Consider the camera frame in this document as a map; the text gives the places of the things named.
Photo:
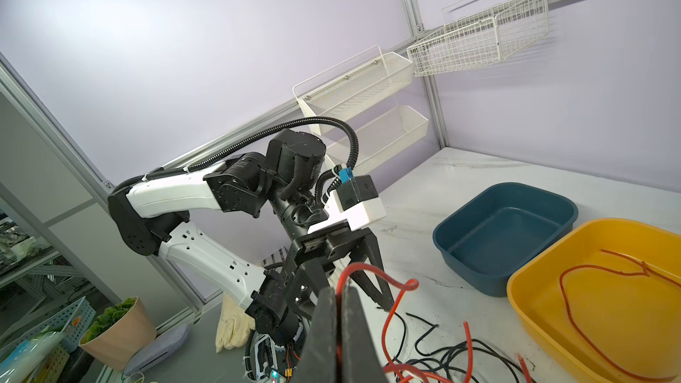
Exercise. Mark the upper white mesh shelf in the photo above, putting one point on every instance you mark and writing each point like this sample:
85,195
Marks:
352,86

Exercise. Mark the teal plastic tub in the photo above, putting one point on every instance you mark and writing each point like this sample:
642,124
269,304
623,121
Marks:
500,230

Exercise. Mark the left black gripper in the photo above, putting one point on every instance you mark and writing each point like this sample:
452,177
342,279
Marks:
319,247

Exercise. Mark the lower white mesh shelf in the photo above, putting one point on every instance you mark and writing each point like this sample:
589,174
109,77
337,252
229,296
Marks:
380,140

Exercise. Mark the grey pouch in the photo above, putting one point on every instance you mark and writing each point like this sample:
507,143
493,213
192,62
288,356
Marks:
161,349

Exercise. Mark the white mesh shelf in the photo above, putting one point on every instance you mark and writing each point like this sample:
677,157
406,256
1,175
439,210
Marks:
380,140
352,86

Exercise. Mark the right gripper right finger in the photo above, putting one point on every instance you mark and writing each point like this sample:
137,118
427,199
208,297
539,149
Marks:
359,362

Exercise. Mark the potted green plant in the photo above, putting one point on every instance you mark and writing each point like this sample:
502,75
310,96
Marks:
117,334

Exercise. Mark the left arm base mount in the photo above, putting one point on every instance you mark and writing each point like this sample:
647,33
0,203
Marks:
265,361

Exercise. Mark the white storage crate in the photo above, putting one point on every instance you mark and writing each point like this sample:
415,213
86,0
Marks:
41,354

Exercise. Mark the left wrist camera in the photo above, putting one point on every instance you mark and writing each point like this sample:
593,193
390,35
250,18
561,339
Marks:
356,202

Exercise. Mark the yellow plastic tub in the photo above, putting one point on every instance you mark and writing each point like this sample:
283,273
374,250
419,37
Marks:
604,302

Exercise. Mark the white wire basket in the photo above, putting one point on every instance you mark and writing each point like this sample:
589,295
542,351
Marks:
479,33

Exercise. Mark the white cotton glove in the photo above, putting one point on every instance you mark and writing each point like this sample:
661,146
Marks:
234,326

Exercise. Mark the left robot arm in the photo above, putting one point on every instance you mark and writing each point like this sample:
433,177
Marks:
303,171

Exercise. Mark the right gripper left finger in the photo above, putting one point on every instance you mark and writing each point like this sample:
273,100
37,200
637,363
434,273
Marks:
318,362

